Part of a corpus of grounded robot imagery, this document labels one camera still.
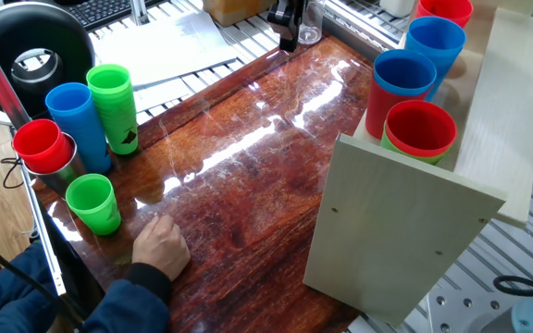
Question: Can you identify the brown cardboard box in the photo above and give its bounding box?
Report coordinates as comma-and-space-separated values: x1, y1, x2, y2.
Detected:
201, 0, 275, 28

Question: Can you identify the clear glass mug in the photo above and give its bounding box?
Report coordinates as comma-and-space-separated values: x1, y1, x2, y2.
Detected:
297, 0, 327, 46

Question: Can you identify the thin black cable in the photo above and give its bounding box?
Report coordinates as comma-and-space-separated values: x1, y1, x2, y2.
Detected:
0, 156, 26, 190

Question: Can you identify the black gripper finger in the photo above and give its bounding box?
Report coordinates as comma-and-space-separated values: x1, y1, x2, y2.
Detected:
266, 4, 296, 53
291, 4, 307, 53

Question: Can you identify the silver metal pole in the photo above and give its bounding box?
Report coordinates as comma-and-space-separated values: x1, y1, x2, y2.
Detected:
129, 0, 151, 27

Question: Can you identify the right forearm blue sleeve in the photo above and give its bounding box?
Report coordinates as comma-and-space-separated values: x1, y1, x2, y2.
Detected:
81, 262, 173, 333

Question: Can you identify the metal base plate with holes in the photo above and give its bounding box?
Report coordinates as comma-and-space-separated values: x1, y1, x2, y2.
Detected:
426, 277, 517, 333

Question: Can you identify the thick black cable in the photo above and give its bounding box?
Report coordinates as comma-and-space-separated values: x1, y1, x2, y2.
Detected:
492, 275, 533, 300

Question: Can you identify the green plastic cup stack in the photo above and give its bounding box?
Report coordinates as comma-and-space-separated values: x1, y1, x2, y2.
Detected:
85, 63, 140, 156

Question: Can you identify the black computer keyboard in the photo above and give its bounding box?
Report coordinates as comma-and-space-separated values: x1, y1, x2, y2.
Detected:
65, 0, 166, 31

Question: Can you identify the white paper sheet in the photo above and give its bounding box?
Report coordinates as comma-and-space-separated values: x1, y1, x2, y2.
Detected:
91, 11, 240, 89

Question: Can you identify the person's right hand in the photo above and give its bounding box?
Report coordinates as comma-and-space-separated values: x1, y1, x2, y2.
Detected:
131, 215, 192, 282

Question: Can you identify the blue plastic cup stack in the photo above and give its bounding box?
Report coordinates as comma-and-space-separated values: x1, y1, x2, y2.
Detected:
44, 81, 113, 175

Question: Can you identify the white wooden shelf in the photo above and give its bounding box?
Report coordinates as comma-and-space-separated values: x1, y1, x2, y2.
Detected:
302, 6, 533, 327

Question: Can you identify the shiny metal cup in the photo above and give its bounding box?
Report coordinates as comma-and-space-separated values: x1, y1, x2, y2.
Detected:
24, 132, 87, 198

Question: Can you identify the long black cable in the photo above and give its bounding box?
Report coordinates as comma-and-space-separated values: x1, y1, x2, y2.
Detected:
0, 228, 87, 333

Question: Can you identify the red plastic cup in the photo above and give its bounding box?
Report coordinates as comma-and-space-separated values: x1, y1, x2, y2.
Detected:
12, 118, 74, 175
415, 0, 475, 29
384, 99, 458, 158
365, 78, 429, 141

